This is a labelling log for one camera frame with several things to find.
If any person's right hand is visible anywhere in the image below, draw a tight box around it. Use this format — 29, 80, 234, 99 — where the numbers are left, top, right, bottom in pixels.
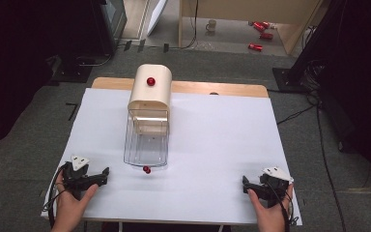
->
246, 183, 295, 232

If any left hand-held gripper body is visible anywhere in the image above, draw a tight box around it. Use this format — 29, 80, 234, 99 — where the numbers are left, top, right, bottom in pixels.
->
61, 155, 94, 201

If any wooden table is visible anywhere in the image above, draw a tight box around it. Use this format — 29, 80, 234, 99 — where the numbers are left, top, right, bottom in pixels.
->
91, 76, 270, 99

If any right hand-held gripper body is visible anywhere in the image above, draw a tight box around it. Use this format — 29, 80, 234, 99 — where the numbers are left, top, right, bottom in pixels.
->
258, 166, 295, 209

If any clear plastic drawer red knob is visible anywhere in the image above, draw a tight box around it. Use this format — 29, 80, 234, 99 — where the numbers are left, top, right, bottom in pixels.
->
123, 108, 170, 175

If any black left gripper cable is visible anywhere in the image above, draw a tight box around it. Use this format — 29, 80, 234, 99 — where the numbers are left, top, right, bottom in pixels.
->
42, 161, 72, 230

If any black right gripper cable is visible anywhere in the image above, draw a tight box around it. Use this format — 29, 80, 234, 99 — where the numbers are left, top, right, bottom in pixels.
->
265, 181, 300, 232

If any black flat stand base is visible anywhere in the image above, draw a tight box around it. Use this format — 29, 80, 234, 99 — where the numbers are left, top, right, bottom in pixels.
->
46, 54, 94, 85

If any black floor cable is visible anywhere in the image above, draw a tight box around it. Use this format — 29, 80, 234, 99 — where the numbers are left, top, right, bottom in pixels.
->
276, 104, 317, 126
75, 52, 114, 68
306, 61, 348, 232

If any dark monitor cabinet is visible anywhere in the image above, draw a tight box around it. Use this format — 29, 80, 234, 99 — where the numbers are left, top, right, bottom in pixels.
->
90, 0, 128, 56

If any black hanging cable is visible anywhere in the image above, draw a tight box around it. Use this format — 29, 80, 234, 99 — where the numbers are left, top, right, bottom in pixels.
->
168, 0, 200, 50

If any white table sheet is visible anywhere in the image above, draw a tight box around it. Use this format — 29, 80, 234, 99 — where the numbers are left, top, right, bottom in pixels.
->
41, 87, 303, 226

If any beige mug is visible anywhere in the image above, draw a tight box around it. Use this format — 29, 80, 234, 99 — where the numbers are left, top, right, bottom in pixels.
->
205, 18, 218, 33

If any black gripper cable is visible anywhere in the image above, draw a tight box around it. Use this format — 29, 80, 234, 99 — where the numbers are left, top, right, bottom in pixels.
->
42, 161, 72, 230
265, 181, 300, 232

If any white board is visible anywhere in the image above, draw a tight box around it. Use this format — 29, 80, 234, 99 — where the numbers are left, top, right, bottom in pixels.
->
146, 0, 169, 37

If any black stand with base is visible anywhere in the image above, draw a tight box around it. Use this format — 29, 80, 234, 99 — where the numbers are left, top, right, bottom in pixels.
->
271, 0, 347, 95

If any person's left hand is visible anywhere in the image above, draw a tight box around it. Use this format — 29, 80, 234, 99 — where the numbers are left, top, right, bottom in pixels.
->
50, 183, 100, 232

